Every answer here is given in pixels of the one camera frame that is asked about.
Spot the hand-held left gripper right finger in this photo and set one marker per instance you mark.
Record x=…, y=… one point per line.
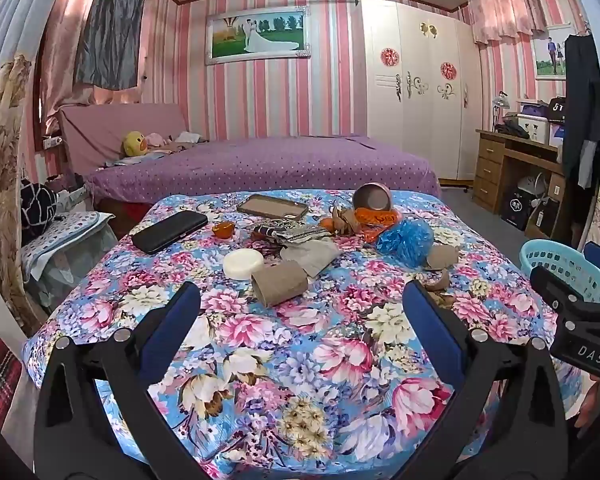
x=432, y=327

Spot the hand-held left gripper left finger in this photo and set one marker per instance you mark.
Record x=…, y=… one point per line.
x=172, y=325

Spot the light blue plastic basket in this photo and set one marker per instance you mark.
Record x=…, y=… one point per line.
x=555, y=260

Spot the brown cardboard scrap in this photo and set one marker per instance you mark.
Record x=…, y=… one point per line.
x=439, y=281
x=442, y=258

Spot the blue plastic bag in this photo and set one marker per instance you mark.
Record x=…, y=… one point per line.
x=407, y=242

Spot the small orange plastic cup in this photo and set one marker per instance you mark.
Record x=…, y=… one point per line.
x=223, y=230

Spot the cardboard tube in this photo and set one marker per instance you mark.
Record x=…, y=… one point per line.
x=280, y=285

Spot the orange snack packet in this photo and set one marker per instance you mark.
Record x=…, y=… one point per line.
x=380, y=222

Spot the brown paper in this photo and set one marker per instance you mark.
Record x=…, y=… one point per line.
x=349, y=220

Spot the grey paper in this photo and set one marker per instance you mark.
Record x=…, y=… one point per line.
x=312, y=257

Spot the orange peel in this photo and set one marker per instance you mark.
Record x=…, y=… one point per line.
x=327, y=225

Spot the black patterned snack wrapper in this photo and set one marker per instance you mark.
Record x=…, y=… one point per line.
x=290, y=231

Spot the person's right hand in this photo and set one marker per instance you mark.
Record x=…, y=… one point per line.
x=597, y=405

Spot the brown cardboard box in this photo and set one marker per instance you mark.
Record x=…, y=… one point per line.
x=545, y=220

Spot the black printed box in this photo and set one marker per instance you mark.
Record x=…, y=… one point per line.
x=516, y=209

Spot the black smartphone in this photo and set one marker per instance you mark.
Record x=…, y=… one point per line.
x=170, y=231

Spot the small white fan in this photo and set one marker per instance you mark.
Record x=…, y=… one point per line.
x=535, y=184

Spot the floral tablecloth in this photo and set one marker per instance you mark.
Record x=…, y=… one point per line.
x=300, y=360

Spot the wooden desk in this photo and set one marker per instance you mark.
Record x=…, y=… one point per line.
x=490, y=160

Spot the polka-dot cushion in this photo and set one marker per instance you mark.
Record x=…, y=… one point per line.
x=65, y=235

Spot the pink steel-lined mug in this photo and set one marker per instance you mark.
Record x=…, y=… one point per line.
x=372, y=199

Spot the white storage box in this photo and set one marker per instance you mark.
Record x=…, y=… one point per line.
x=532, y=130

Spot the dark folded clothes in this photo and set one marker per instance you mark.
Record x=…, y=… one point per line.
x=515, y=131

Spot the black cap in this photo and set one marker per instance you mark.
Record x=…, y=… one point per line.
x=556, y=110

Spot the brown rectangular tray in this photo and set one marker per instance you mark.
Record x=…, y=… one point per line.
x=272, y=206

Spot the dark hanging jacket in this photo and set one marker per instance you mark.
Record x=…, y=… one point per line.
x=582, y=100

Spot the black patterned bag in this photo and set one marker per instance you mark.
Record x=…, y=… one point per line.
x=37, y=210

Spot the desk lamp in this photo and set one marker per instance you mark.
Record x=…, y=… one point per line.
x=502, y=102

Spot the yellow duck plush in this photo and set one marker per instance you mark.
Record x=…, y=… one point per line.
x=134, y=144

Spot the pink plush toy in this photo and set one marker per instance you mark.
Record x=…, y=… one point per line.
x=156, y=140

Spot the white cloth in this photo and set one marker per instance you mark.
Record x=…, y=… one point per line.
x=186, y=137

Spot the bed with purple bedspread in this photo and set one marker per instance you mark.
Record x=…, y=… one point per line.
x=280, y=165

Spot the white wardrobe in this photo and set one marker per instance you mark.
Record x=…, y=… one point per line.
x=420, y=125

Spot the pink covered headboard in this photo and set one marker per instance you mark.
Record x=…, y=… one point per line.
x=100, y=130

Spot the small framed photo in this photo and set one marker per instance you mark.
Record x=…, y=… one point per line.
x=550, y=55

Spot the beige floral curtain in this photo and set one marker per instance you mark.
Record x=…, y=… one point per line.
x=0, y=185

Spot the pink curtain valance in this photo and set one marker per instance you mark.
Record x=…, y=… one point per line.
x=505, y=5

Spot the grey curtain cloth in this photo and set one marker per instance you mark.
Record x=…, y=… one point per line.
x=112, y=30

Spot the framed wedding picture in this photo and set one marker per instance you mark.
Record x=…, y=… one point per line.
x=257, y=35

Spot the white sheer curtain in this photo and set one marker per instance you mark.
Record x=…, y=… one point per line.
x=15, y=15

